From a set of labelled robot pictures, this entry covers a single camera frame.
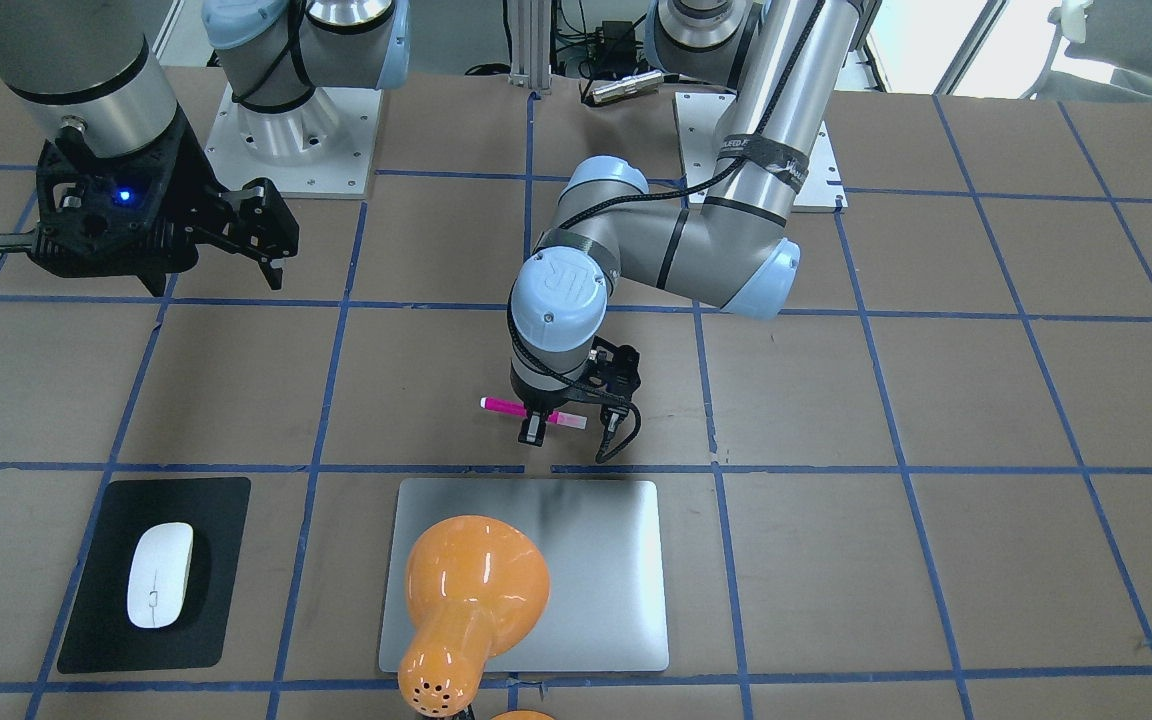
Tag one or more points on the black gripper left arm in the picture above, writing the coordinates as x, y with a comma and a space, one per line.
534, 408

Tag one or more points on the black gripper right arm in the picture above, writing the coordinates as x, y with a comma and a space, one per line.
198, 190

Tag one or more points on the pink pen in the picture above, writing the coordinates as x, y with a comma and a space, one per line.
498, 405

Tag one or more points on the white computer mouse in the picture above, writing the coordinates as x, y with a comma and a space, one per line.
159, 575

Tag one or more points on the black mousepad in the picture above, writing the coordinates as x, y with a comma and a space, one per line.
99, 637

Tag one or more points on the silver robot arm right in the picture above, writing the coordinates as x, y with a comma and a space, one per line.
87, 60

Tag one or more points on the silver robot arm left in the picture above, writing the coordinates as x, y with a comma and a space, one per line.
720, 241

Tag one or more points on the silver laptop notebook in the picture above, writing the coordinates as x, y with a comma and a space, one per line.
601, 539

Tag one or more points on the silver metal cylinder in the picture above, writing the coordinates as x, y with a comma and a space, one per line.
618, 90

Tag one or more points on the black power adapter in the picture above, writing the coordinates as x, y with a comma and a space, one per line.
614, 44

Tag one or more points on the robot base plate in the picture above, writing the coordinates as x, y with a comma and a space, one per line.
697, 117
322, 150

